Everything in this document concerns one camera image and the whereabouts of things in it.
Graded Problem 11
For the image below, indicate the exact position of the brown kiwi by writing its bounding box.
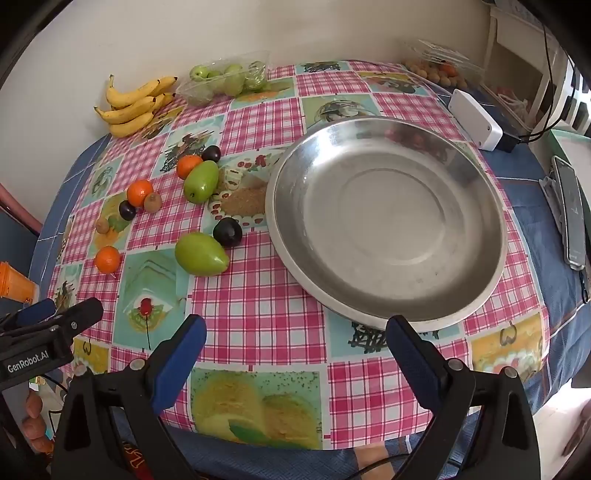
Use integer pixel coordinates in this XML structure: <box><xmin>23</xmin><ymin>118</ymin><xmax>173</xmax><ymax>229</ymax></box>
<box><xmin>143</xmin><ymin>192</ymin><xmax>162</xmax><ymax>214</ymax></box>
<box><xmin>95</xmin><ymin>217</ymin><xmax>110</xmax><ymax>235</ymax></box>

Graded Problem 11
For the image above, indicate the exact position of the clear box of brown fruits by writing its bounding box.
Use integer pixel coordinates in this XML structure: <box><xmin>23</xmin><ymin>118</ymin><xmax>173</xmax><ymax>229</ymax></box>
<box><xmin>403</xmin><ymin>37</ymin><xmax>484</xmax><ymax>90</ymax></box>

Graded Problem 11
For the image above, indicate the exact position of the clear tray of green fruits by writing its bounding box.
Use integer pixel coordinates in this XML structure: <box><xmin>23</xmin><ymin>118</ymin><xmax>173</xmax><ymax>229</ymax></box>
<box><xmin>175</xmin><ymin>50</ymin><xmax>270</xmax><ymax>107</ymax></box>

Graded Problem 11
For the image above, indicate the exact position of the dark plum front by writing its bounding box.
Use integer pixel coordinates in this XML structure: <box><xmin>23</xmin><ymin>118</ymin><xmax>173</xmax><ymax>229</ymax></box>
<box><xmin>212</xmin><ymin>217</ymin><xmax>242</xmax><ymax>248</ymax></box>

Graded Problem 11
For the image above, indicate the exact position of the white plastic box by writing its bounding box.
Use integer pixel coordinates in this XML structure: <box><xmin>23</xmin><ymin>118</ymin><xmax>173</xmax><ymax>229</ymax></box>
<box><xmin>448</xmin><ymin>89</ymin><xmax>503</xmax><ymax>151</ymax></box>

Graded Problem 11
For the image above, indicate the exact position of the green mango front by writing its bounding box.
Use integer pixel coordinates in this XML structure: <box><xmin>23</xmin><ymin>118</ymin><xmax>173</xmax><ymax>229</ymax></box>
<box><xmin>174</xmin><ymin>232</ymin><xmax>229</xmax><ymax>277</ymax></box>

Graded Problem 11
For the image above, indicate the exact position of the green mango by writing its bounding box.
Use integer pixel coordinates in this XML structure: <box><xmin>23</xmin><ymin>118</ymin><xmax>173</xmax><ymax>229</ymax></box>
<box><xmin>174</xmin><ymin>232</ymin><xmax>229</xmax><ymax>277</ymax></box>
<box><xmin>183</xmin><ymin>160</ymin><xmax>218</xmax><ymax>204</ymax></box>

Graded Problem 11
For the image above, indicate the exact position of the large steel bowl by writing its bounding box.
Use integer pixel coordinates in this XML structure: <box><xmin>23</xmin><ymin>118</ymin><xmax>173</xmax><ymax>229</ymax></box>
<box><xmin>266</xmin><ymin>117</ymin><xmax>508</xmax><ymax>332</ymax></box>

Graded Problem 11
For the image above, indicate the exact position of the orange mandarin with stem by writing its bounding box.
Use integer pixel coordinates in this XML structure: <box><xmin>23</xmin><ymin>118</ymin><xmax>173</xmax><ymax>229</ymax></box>
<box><xmin>94</xmin><ymin>246</ymin><xmax>121</xmax><ymax>275</ymax></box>

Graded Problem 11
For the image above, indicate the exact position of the yellow banana bunch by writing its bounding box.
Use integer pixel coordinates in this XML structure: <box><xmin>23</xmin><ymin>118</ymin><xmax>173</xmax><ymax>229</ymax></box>
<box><xmin>94</xmin><ymin>75</ymin><xmax>178</xmax><ymax>139</ymax></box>

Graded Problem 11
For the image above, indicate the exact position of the dark plum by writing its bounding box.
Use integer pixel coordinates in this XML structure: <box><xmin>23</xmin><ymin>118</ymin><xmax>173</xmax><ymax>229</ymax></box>
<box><xmin>118</xmin><ymin>200</ymin><xmax>137</xmax><ymax>222</ymax></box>
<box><xmin>200</xmin><ymin>145</ymin><xmax>221</xmax><ymax>163</ymax></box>
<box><xmin>212</xmin><ymin>217</ymin><xmax>242</xmax><ymax>248</ymax></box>

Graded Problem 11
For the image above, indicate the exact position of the smartphone on stand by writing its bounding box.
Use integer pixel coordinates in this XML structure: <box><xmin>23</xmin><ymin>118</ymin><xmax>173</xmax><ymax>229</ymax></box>
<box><xmin>539</xmin><ymin>155</ymin><xmax>586</xmax><ymax>271</ymax></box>

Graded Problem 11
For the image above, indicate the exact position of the black power adapter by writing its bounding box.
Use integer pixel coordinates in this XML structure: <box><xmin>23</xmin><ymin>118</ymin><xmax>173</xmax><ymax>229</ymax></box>
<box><xmin>495</xmin><ymin>120</ymin><xmax>521</xmax><ymax>153</ymax></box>

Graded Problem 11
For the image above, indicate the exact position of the person's left hand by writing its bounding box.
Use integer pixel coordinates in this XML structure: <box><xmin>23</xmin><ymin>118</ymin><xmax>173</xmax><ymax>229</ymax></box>
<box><xmin>22</xmin><ymin>390</ymin><xmax>54</xmax><ymax>455</ymax></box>

